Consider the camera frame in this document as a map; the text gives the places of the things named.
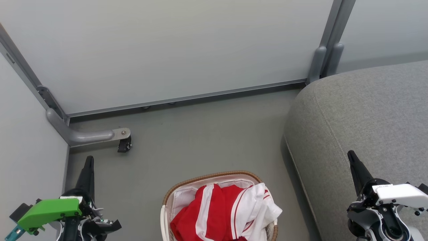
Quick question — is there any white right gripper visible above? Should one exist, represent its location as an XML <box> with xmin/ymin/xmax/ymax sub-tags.
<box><xmin>347</xmin><ymin>150</ymin><xmax>428</xmax><ymax>231</ymax></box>

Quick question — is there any grey partition corner post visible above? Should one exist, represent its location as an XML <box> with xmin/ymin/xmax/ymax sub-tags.
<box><xmin>0</xmin><ymin>23</ymin><xmax>70</xmax><ymax>126</ymax></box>

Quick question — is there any teal left cable connector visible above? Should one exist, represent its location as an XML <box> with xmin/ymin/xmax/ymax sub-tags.
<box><xmin>4</xmin><ymin>225</ymin><xmax>20</xmax><ymax>241</ymax></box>

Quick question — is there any brown wicker laundry basket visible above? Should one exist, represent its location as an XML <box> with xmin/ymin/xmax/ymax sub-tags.
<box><xmin>160</xmin><ymin>171</ymin><xmax>279</xmax><ymax>241</ymax></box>

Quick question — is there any grey fabric sofa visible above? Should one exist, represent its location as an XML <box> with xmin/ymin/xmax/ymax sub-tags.
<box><xmin>284</xmin><ymin>60</ymin><xmax>428</xmax><ymax>241</ymax></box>

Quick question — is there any red and white jersey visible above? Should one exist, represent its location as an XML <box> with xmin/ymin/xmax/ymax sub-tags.
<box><xmin>170</xmin><ymin>182</ymin><xmax>283</xmax><ymax>241</ymax></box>

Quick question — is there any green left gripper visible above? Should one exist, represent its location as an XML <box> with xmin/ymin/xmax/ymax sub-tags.
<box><xmin>17</xmin><ymin>155</ymin><xmax>122</xmax><ymax>235</ymax></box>

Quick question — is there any grey partition bottom rail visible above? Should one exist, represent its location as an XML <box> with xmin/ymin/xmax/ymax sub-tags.
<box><xmin>67</xmin><ymin>79</ymin><xmax>307</xmax><ymax>117</ymax></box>

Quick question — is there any grey partition foot bar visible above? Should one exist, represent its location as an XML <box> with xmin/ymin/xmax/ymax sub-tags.
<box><xmin>46</xmin><ymin>108</ymin><xmax>131</xmax><ymax>147</ymax></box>

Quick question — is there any black caster wheel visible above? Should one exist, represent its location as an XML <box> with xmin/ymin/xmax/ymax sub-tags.
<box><xmin>117</xmin><ymin>137</ymin><xmax>132</xmax><ymax>153</ymax></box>

